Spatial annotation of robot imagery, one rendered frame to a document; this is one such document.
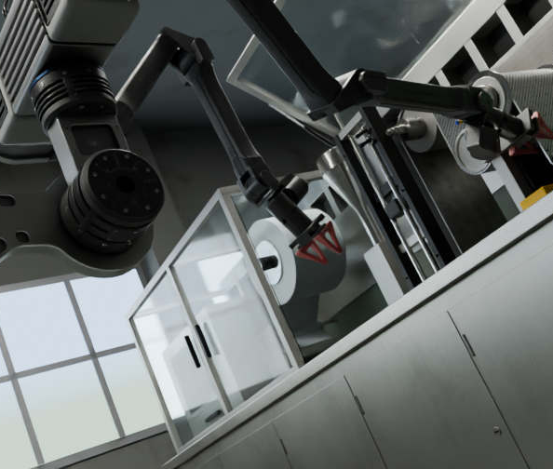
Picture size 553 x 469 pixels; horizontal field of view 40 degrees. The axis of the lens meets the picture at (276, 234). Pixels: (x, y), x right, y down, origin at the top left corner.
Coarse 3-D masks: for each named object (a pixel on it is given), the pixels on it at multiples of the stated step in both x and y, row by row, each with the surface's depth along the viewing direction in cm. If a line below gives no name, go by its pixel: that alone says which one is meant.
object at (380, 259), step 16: (336, 176) 254; (352, 176) 254; (336, 192) 258; (352, 192) 254; (368, 224) 252; (368, 256) 250; (384, 256) 244; (384, 272) 245; (400, 272) 244; (384, 288) 247; (400, 288) 241
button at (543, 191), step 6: (546, 186) 153; (552, 186) 154; (534, 192) 154; (540, 192) 153; (546, 192) 152; (528, 198) 155; (534, 198) 154; (540, 198) 153; (522, 204) 157; (528, 204) 156
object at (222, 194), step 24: (216, 192) 265; (240, 192) 268; (240, 240) 258; (168, 264) 308; (144, 288) 331; (264, 288) 253; (288, 336) 248; (144, 360) 347; (216, 384) 293; (240, 408) 281
